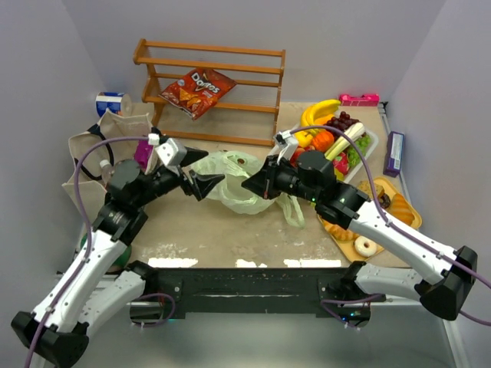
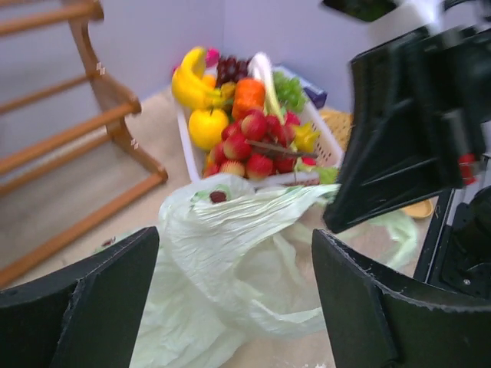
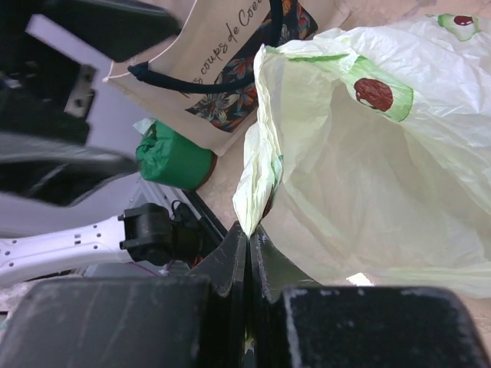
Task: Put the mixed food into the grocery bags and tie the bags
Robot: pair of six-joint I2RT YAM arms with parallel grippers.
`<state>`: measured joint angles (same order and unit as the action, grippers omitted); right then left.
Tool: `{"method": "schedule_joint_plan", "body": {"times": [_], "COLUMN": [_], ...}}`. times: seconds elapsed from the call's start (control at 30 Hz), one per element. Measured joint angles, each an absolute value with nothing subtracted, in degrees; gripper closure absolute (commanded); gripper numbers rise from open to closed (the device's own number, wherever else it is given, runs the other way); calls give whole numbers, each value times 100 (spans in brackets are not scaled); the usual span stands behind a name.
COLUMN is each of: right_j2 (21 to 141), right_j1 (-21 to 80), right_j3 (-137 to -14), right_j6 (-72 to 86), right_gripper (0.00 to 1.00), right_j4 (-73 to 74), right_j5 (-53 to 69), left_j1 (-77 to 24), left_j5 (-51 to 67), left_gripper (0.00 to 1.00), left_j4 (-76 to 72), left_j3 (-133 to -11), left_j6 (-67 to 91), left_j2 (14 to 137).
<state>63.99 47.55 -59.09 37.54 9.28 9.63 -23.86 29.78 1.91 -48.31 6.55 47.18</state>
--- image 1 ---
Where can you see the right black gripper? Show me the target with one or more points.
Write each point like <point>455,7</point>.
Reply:
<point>271,181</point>

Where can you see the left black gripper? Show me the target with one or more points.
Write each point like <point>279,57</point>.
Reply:
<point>186,179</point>

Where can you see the light green plastic bag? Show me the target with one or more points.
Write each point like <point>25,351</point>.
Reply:
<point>237,167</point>

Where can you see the red cherries pile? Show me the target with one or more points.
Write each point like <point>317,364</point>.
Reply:
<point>293,160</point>

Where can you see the purple snack bag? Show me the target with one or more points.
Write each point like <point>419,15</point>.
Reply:
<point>142,154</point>

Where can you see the small orange pumpkin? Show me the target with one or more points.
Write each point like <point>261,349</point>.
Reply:
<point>323,141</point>

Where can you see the clear plastic water bottle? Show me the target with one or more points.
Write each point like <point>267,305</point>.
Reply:
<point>106,171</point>

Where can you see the beige canvas tote bag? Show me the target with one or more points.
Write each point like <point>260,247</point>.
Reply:
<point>110,125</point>

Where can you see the green celery stalk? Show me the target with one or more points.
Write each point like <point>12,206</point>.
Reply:
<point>344,141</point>

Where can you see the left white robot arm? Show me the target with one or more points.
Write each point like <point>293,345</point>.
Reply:
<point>60,327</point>

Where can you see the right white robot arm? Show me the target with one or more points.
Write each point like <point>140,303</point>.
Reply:
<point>441,277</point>

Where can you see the yellow apple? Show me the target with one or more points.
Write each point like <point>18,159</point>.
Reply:
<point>304,138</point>

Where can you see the white fruit tray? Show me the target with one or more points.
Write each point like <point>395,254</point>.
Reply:
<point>337,133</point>

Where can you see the Doritos chip bag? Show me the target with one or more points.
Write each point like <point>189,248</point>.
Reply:
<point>198,91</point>

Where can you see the wooden shelf rack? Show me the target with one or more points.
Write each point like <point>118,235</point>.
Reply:
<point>163,71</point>

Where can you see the yellow star fruit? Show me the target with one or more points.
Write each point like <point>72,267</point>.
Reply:
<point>339,175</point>

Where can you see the pink dragon fruit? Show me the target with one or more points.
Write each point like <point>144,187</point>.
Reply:
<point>341,164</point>

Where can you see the yellow banana bunch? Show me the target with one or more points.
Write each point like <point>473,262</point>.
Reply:
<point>323,110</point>

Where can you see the green grapes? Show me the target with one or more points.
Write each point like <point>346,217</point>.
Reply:
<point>362,144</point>

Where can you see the brown bread slice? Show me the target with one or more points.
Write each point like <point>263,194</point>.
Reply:
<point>373,191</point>

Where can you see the dark red grapes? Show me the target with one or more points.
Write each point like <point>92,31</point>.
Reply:
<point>342,121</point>

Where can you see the blue white can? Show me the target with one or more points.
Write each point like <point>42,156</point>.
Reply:
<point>118,103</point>

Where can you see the white glazed donut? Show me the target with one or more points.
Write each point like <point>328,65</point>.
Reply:
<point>365,247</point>

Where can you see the green cloth bundle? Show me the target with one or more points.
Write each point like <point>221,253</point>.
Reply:
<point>118,264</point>

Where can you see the pink box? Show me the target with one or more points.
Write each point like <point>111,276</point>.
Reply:
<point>365,100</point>

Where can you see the chocolate donut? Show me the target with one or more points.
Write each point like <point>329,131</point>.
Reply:
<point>384,201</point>

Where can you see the purple box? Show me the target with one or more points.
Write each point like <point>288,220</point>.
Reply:
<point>394,153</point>

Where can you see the golden croissant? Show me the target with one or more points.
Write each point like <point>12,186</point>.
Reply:
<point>400,209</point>

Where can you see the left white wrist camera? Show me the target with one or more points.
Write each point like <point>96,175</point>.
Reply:
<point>169,151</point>

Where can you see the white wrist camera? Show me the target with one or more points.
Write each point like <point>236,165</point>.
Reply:
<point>169,151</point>
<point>285,145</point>

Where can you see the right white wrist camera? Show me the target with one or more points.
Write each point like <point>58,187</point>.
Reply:
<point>285,145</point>

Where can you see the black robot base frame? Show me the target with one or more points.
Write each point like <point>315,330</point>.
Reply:
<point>174,293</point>

